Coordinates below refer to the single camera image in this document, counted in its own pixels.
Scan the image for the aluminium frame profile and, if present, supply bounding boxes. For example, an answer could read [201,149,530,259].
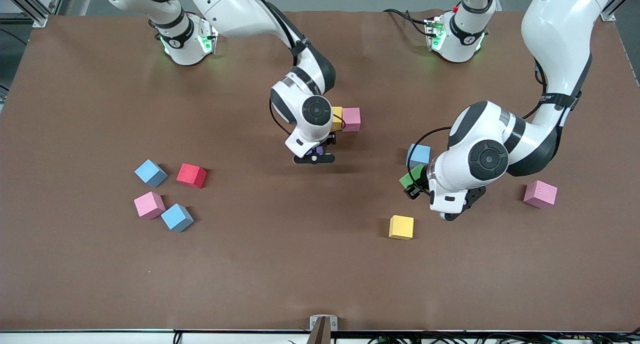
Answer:
[0,0,68,28]
[598,0,632,22]

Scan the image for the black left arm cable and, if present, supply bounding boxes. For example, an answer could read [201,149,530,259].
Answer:
[405,126,454,177]

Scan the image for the pink dotted foam cube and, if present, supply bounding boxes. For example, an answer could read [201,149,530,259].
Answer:
[523,180,559,209]

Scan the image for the red foam cube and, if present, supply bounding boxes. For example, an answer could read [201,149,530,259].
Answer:
[176,163,208,189]

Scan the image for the black left base cable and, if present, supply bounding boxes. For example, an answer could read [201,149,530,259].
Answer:
[383,8,432,37]

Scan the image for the blue foam cube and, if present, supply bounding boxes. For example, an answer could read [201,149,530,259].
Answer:
[160,203,195,233]
[134,159,169,188]
[407,143,432,167]

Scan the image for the brown table mat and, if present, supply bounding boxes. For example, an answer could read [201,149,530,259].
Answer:
[0,10,640,332]

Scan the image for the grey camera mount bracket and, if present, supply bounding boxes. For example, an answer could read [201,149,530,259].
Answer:
[309,315,339,344]

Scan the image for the green foam cube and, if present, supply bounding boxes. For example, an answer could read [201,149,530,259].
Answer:
[399,164,426,189]

